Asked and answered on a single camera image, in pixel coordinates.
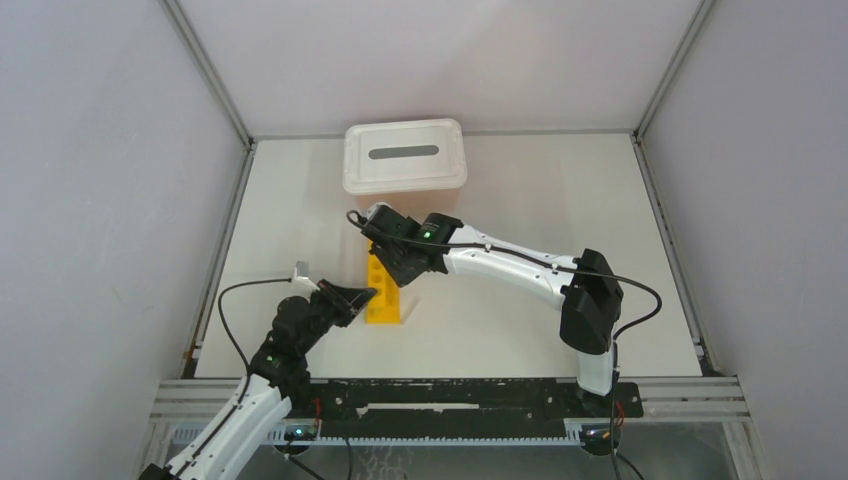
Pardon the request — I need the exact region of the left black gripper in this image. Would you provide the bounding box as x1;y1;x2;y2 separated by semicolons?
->
298;279;376;355

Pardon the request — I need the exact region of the yellow test tube rack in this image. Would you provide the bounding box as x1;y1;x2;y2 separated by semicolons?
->
365;242;402;325

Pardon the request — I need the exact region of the pink plastic storage bin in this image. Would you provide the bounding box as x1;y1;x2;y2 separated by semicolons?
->
354;188;461;216

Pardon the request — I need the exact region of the clear tube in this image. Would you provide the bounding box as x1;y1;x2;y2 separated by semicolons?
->
400;297;420;323

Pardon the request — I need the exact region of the translucent white bin lid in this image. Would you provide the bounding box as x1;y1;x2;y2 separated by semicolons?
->
342;118;468;196

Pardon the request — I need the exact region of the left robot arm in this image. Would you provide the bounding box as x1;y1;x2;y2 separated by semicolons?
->
139;280;378;479

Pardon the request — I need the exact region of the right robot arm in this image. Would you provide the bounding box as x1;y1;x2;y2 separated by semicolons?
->
347;203;624;416

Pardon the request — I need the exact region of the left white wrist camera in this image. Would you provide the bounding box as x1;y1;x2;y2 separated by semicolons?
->
291;261;318;292

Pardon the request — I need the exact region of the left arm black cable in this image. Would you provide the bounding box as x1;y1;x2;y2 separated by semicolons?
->
165;278;296;480

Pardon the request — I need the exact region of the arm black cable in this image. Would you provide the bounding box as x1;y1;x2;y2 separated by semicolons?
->
346;209;664;425
165;278;296;480

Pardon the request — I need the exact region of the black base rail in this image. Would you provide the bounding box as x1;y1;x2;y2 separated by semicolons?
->
270;378;645;444

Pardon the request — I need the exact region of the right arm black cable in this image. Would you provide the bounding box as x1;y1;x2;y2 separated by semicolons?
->
346;209;664;425

